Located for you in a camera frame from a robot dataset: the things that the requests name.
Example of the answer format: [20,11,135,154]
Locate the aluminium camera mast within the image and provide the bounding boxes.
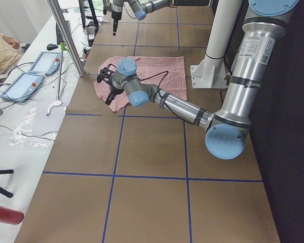
[47,0,85,77]

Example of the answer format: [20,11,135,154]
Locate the black tripod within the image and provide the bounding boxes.
[0,169,14,198]

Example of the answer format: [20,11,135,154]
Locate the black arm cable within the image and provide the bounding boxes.
[136,70,185,119]

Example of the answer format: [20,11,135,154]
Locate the upper blue teach pendant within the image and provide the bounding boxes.
[28,52,61,75]

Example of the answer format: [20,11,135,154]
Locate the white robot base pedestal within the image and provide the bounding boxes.
[191,0,242,89]

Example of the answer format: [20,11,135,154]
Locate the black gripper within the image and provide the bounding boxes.
[111,11,121,36]
[105,85,124,105]

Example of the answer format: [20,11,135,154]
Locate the blue teach pendant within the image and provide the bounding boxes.
[0,72,44,102]
[28,52,61,75]

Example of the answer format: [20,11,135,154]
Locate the clear plastic bag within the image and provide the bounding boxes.
[8,105,57,150]

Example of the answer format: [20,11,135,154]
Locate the green handled reacher grabber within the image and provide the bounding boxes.
[46,43,68,116]

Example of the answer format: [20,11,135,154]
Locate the black computer mouse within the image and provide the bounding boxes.
[46,44,58,51]

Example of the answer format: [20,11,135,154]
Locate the red cylinder bottle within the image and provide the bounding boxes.
[0,206,24,225]

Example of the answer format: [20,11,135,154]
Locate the lower blue teach pendant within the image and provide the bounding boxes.
[0,72,44,102]

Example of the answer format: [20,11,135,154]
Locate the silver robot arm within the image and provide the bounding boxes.
[98,1,297,159]
[109,0,177,36]

